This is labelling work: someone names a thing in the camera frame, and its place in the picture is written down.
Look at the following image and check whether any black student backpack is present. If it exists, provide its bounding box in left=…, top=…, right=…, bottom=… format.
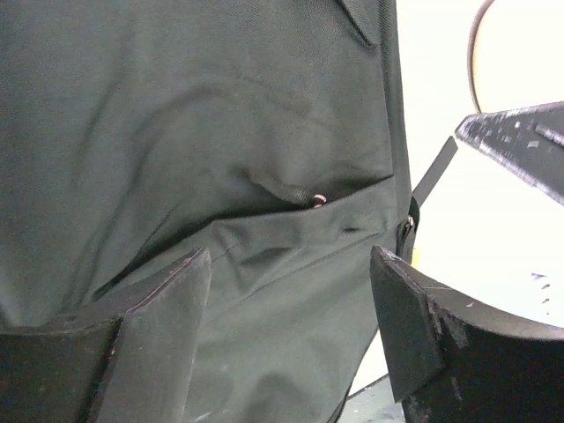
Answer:
left=1, top=1, right=441, bottom=422

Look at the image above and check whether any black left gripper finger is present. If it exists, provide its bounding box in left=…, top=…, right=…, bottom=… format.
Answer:
left=455, top=101, right=563, bottom=204

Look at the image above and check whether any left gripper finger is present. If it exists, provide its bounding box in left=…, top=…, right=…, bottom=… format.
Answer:
left=1, top=249, right=211, bottom=422
left=370, top=247, right=563, bottom=422

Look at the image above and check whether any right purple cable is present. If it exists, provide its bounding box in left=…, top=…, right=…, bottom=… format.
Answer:
left=466, top=0, right=497, bottom=114

